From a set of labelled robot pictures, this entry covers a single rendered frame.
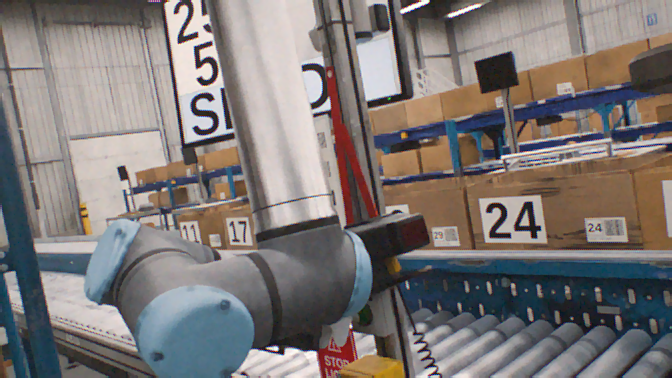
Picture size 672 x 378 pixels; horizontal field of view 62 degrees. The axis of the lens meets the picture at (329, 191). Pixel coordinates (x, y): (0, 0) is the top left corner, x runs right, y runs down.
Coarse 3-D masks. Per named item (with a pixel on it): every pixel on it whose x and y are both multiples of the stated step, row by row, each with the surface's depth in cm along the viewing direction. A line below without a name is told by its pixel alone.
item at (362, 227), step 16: (352, 224) 76; (368, 224) 74; (384, 224) 71; (400, 224) 70; (416, 224) 72; (368, 240) 73; (384, 240) 71; (400, 240) 70; (416, 240) 71; (384, 256) 72; (384, 272) 75; (384, 288) 74
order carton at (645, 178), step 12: (636, 168) 112; (648, 168) 108; (660, 168) 107; (636, 180) 110; (648, 180) 109; (660, 180) 107; (636, 192) 111; (648, 192) 109; (660, 192) 108; (648, 204) 110; (660, 204) 108; (648, 216) 110; (660, 216) 108; (648, 228) 110; (660, 228) 109; (648, 240) 111; (660, 240) 109
